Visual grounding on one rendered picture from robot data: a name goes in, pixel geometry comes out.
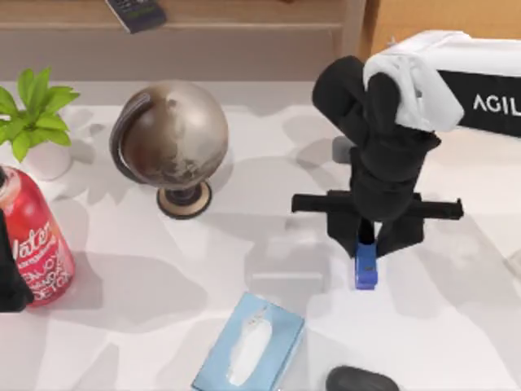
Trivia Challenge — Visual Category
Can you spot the blue stapler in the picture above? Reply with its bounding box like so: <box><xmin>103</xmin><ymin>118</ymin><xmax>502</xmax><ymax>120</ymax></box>
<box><xmin>352</xmin><ymin>239</ymin><xmax>380</xmax><ymax>291</ymax></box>

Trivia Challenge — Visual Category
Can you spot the black computer mouse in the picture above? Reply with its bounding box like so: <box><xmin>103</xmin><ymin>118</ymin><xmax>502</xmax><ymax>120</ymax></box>
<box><xmin>325</xmin><ymin>365</ymin><xmax>403</xmax><ymax>391</ymax></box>

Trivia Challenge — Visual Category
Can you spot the light blue tissue box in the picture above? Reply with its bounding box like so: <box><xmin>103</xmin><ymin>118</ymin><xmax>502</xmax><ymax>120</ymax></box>
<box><xmin>190</xmin><ymin>291</ymin><xmax>306</xmax><ymax>391</ymax></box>

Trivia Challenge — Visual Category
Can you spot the bronze globe on stand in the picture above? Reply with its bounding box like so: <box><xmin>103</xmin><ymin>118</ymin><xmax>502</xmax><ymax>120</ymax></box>
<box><xmin>108</xmin><ymin>80</ymin><xmax>230</xmax><ymax>221</ymax></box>

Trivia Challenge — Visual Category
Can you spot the wooden shelf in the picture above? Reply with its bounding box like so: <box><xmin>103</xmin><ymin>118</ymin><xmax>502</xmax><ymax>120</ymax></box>
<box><xmin>0</xmin><ymin>0</ymin><xmax>367</xmax><ymax>83</ymax></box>

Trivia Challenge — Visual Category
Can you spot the wooden cabinet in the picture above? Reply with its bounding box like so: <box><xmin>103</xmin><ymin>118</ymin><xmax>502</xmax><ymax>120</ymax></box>
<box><xmin>361</xmin><ymin>0</ymin><xmax>521</xmax><ymax>62</ymax></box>

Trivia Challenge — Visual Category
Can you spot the dark book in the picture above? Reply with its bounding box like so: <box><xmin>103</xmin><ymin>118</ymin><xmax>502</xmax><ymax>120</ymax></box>
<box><xmin>104</xmin><ymin>0</ymin><xmax>169</xmax><ymax>34</ymax></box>

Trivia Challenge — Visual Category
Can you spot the red bottle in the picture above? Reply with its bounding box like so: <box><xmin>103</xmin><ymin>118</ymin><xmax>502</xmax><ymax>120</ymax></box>
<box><xmin>0</xmin><ymin>165</ymin><xmax>77</xmax><ymax>309</ymax></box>

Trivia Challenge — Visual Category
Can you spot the green plant in white pot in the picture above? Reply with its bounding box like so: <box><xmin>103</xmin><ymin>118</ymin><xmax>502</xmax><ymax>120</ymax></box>
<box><xmin>0</xmin><ymin>68</ymin><xmax>81</xmax><ymax>182</ymax></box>

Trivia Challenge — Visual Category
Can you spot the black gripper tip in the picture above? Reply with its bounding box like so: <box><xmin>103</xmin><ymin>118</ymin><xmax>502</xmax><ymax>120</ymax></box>
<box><xmin>0</xmin><ymin>206</ymin><xmax>36</xmax><ymax>314</ymax></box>

